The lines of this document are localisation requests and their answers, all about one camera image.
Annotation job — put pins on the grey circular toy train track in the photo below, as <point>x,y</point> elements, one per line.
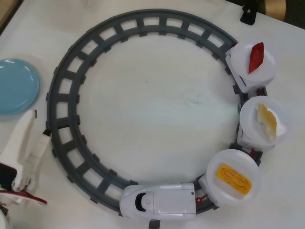
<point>51,107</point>

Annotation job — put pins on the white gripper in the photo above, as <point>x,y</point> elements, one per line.
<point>22,143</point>

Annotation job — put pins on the tan wooden object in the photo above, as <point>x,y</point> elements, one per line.
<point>276,7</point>

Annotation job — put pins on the white wagon carrying orange plate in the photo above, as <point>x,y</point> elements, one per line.
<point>252,146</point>

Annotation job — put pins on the black metal bracket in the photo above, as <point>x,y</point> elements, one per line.
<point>247,17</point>

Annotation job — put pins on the white plate with egg sushi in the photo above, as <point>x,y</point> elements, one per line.
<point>214,164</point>

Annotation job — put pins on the red tuna sushi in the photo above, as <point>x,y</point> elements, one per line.
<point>256,57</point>

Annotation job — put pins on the white Shinkansen toy locomotive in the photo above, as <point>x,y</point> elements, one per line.
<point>171,200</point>

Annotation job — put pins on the yellow egg sushi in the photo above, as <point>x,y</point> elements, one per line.
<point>233,179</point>

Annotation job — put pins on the white disc with red rim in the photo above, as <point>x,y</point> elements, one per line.
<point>28,199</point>

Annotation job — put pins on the white plate with orange sushi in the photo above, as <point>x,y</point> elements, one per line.
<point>247,119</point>

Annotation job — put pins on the blue ceramic dish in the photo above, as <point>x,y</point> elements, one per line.
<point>14,86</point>

